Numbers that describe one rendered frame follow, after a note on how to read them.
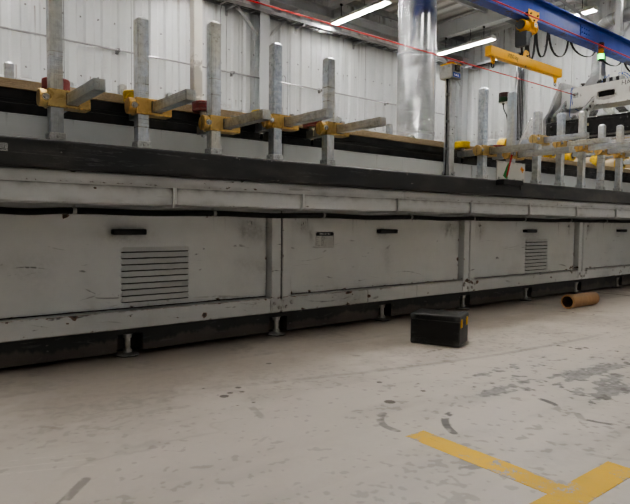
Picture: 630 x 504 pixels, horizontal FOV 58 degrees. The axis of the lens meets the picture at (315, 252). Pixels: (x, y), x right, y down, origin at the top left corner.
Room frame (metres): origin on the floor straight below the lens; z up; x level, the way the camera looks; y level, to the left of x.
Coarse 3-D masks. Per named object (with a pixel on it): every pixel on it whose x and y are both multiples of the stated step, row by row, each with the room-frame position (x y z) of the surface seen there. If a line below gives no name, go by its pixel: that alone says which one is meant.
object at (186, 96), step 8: (168, 96) 1.69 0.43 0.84; (176, 96) 1.64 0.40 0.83; (184, 96) 1.60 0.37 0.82; (192, 96) 1.61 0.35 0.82; (152, 104) 1.78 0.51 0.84; (160, 104) 1.73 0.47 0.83; (168, 104) 1.69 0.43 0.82; (176, 104) 1.66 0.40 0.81; (184, 104) 1.66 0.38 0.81; (160, 112) 1.79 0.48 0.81
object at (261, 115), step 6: (246, 114) 1.82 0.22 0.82; (252, 114) 1.79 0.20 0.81; (258, 114) 1.77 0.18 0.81; (264, 114) 1.75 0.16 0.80; (270, 114) 1.77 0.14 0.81; (228, 120) 1.91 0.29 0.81; (234, 120) 1.88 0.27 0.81; (240, 120) 1.85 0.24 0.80; (246, 120) 1.82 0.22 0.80; (252, 120) 1.79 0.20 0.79; (258, 120) 1.78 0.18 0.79; (264, 120) 1.78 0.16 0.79; (198, 126) 2.08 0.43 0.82; (228, 126) 1.91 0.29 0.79; (234, 126) 1.90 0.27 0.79; (240, 126) 1.89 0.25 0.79; (198, 132) 2.08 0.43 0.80; (204, 132) 2.05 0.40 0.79
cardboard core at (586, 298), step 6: (570, 294) 3.24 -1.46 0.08; (576, 294) 3.26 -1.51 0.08; (582, 294) 3.29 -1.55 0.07; (588, 294) 3.32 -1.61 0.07; (594, 294) 3.36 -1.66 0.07; (564, 300) 3.26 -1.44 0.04; (570, 300) 3.30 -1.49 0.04; (576, 300) 3.21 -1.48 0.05; (582, 300) 3.25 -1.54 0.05; (588, 300) 3.29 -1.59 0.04; (594, 300) 3.34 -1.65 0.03; (564, 306) 3.23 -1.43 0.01; (570, 306) 3.25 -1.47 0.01; (576, 306) 3.23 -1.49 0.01; (582, 306) 3.31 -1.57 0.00
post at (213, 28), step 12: (216, 24) 1.93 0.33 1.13; (216, 36) 1.93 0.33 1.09; (216, 48) 1.93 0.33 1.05; (216, 60) 1.93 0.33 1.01; (216, 72) 1.93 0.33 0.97; (216, 84) 1.93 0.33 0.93; (216, 96) 1.93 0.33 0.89; (216, 108) 1.93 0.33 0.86; (216, 132) 1.93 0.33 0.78; (216, 144) 1.93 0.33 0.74
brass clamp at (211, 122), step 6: (204, 120) 1.90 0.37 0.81; (210, 120) 1.90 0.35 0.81; (216, 120) 1.92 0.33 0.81; (222, 120) 1.93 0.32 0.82; (204, 126) 1.90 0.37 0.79; (210, 126) 1.91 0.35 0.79; (216, 126) 1.92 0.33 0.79; (222, 126) 1.93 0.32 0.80; (222, 132) 1.96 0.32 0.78; (228, 132) 1.96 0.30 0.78; (234, 132) 1.96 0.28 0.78
